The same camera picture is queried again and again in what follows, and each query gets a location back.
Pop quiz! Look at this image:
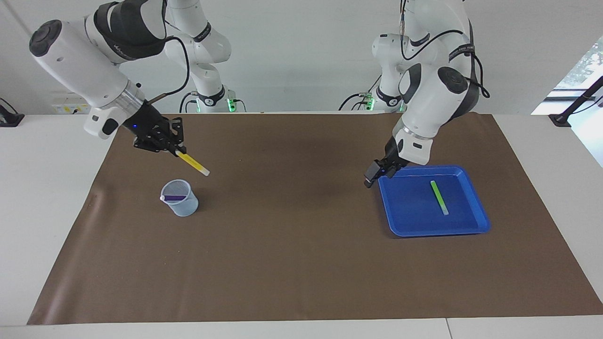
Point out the brown paper table mat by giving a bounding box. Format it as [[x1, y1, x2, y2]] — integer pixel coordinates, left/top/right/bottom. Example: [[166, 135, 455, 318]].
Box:
[[27, 112, 603, 325]]

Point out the black clamp stand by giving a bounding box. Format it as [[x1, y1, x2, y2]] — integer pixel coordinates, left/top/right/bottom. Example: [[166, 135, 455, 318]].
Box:
[[549, 75, 603, 128]]

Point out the window with greenery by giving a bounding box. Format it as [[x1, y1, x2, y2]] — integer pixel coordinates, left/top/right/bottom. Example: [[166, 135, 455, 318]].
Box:
[[531, 35, 603, 116]]

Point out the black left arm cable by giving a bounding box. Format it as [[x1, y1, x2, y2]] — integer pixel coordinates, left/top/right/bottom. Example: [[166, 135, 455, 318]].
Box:
[[399, 0, 490, 99]]

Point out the black right base cable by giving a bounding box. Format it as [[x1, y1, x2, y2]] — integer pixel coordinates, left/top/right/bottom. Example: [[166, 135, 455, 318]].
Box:
[[179, 91, 199, 113]]

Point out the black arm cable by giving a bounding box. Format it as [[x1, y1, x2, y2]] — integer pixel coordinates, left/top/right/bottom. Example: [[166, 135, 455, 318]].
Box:
[[399, 0, 490, 99], [144, 35, 190, 104]]

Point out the black table mount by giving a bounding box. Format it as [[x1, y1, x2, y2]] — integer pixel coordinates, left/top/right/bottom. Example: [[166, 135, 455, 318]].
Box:
[[0, 97, 25, 127]]

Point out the green marker pen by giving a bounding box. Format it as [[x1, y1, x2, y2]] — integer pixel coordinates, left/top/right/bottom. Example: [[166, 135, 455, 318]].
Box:
[[430, 180, 449, 216]]

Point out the translucent plastic cup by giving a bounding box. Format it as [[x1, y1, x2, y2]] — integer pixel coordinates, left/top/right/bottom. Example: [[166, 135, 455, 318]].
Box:
[[161, 179, 199, 218]]

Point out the black left base cable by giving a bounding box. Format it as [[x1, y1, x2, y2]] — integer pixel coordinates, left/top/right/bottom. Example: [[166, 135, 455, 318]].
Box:
[[339, 71, 382, 112]]

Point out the black base cable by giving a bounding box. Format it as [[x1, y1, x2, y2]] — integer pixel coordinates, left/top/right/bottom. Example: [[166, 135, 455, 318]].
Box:
[[339, 71, 382, 112], [179, 91, 199, 113]]

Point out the yellow marker pen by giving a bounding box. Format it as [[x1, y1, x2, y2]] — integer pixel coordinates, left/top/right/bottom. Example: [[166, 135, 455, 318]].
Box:
[[175, 150, 211, 177]]

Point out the blue plastic tray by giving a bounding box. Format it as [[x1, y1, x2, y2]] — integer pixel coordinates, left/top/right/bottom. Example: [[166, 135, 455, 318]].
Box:
[[376, 165, 491, 237]]

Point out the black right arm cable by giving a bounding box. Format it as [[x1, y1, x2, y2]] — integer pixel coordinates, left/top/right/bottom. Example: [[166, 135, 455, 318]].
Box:
[[144, 35, 190, 104]]

